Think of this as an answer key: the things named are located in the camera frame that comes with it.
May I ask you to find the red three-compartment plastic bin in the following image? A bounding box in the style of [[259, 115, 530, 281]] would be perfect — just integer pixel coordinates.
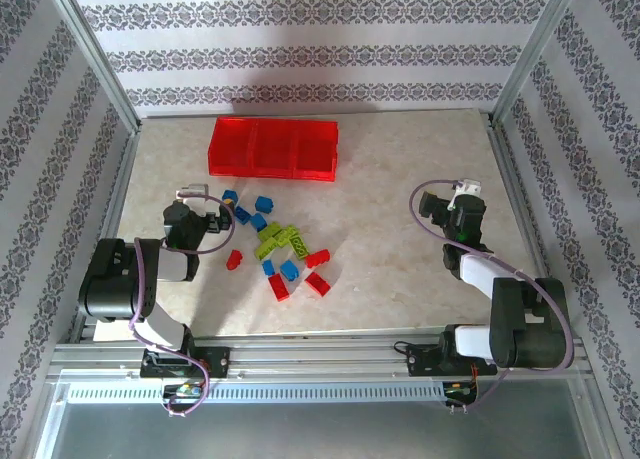
[[207, 116, 340, 184]]

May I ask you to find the small circuit board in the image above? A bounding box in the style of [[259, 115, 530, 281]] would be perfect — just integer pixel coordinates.
[[163, 383, 206, 399], [444, 381, 481, 400]]

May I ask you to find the metal sheet panel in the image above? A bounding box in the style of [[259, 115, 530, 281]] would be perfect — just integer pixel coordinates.
[[34, 373, 609, 459]]

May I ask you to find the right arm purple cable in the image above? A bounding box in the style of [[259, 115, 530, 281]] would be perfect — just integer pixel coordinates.
[[409, 177, 576, 415]]

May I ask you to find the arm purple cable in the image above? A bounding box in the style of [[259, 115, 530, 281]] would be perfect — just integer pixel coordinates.
[[409, 177, 576, 415], [127, 188, 237, 420]]

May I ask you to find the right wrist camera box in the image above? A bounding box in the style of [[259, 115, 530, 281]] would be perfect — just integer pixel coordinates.
[[449, 178, 485, 200]]

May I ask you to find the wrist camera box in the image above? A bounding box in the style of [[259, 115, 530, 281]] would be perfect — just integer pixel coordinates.
[[174, 182, 211, 215], [449, 178, 485, 200]]

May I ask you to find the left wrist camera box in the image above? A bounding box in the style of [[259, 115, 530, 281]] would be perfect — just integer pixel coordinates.
[[174, 182, 211, 215]]

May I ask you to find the aluminium side rail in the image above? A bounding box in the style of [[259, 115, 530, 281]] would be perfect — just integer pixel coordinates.
[[69, 128, 144, 345], [485, 113, 574, 340]]

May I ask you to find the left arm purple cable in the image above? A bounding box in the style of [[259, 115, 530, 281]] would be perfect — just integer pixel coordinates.
[[127, 188, 237, 420]]

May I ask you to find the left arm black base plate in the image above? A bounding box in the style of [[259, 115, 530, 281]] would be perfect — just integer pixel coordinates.
[[141, 346, 232, 380]]

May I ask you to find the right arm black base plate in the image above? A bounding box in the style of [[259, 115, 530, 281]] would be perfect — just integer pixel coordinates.
[[405, 341, 497, 378]]

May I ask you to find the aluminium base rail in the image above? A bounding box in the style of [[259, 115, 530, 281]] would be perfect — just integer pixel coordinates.
[[52, 328, 589, 383]]

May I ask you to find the aluminium frame post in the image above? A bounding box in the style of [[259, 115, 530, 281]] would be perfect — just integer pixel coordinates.
[[43, 0, 144, 136], [489, 0, 589, 128]]

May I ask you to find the slotted grey cable duct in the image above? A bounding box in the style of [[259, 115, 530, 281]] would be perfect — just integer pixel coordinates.
[[64, 381, 449, 405]]

